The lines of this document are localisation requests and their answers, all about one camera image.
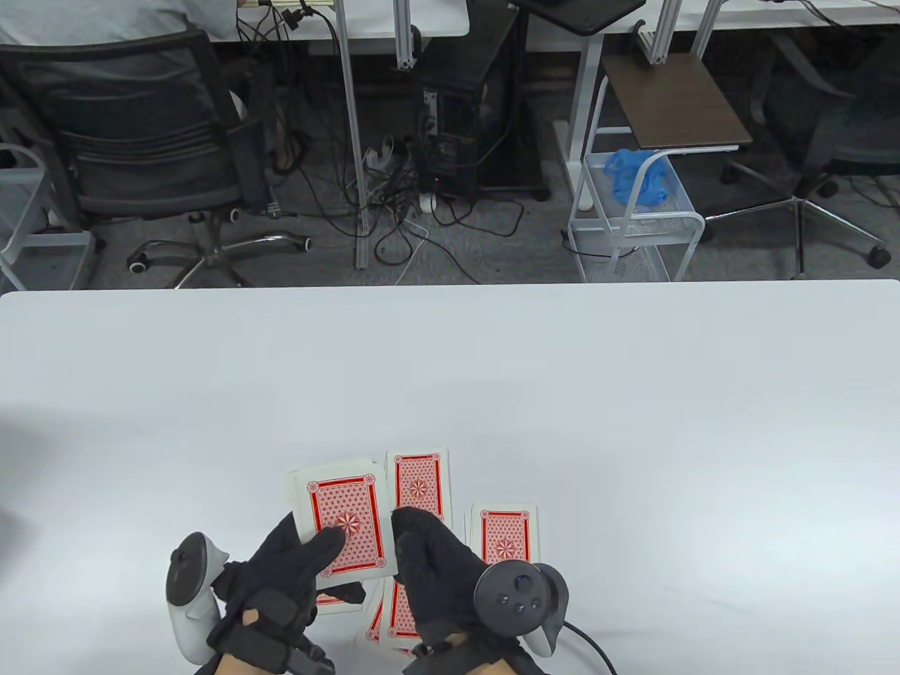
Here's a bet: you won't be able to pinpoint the brown wooden side table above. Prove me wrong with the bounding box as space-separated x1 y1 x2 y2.
600 51 755 153

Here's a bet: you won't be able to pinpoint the person's left forearm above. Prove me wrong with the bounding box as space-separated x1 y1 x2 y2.
193 650 282 675

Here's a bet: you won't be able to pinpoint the white metal trolley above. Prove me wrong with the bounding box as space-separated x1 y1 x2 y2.
0 143 97 291

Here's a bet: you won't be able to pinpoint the black mesh office chair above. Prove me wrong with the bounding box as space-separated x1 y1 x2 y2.
0 30 314 290

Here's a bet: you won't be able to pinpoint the person's right hand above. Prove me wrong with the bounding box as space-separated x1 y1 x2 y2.
390 506 494 645

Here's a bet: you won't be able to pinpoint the black computer tower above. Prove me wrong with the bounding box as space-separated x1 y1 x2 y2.
413 7 551 205

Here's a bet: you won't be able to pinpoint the tangle of black floor cables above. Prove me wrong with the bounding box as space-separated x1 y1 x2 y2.
281 127 528 286

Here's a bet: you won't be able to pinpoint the dark grey office chair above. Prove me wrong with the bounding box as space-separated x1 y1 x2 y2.
703 32 900 280

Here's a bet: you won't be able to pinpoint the crumpled blue gloves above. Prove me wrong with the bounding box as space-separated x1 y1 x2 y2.
603 148 674 210

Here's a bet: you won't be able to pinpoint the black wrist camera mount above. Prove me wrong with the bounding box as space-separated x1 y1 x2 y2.
281 633 337 675

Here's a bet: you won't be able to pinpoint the white wire rolling cart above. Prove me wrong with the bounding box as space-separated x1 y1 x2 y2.
565 74 707 284

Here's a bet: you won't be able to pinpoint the aluminium frame post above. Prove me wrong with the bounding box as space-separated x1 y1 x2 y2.
335 0 371 272
691 0 726 63
635 0 681 66
392 0 418 72

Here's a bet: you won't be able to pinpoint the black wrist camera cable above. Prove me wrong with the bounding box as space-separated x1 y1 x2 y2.
561 619 619 675

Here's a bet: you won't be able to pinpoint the pile of dealt red cards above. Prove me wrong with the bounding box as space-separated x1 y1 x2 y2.
364 576 423 652
463 502 539 567
312 589 367 615
385 447 451 525

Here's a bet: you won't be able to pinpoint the white floor power strip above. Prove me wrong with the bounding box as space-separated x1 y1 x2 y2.
361 136 414 178

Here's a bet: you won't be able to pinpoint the deck of red-backed cards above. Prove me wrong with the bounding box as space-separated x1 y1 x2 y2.
290 458 400 591

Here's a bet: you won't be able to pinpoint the person's left hand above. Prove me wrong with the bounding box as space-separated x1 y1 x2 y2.
206 512 367 659

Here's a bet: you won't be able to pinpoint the person's right forearm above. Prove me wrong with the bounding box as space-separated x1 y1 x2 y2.
401 633 549 675

